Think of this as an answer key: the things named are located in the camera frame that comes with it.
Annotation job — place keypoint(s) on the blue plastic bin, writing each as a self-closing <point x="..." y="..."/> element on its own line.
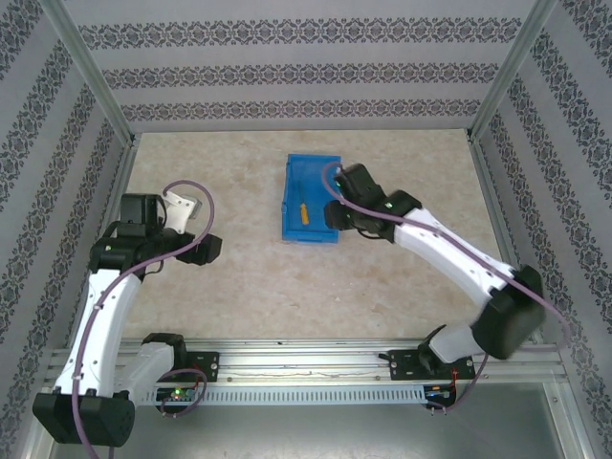
<point x="318" y="210"/>

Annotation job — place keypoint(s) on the aluminium frame post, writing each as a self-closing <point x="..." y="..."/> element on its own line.
<point x="88" y="72"/>
<point x="514" y="67"/>

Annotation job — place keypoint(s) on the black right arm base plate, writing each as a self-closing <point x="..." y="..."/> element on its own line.
<point x="404" y="365"/>

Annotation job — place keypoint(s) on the circuit board with green light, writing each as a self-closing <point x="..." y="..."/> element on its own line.
<point x="178" y="394"/>

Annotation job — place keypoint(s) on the small dark circuit board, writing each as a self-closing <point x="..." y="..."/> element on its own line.
<point x="437" y="394"/>

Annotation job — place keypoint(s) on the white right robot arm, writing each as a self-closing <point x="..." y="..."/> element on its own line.
<point x="454" y="260"/>

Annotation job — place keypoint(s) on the aluminium side rail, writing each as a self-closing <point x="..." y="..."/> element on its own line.
<point x="495" y="201"/>
<point x="125" y="172"/>

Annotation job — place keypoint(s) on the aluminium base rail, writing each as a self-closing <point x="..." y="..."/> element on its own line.
<point x="306" y="358"/>

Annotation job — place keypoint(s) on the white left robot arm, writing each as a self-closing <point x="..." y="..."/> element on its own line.
<point x="107" y="315"/>

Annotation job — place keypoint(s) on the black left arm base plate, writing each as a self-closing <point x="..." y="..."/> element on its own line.
<point x="205" y="365"/>

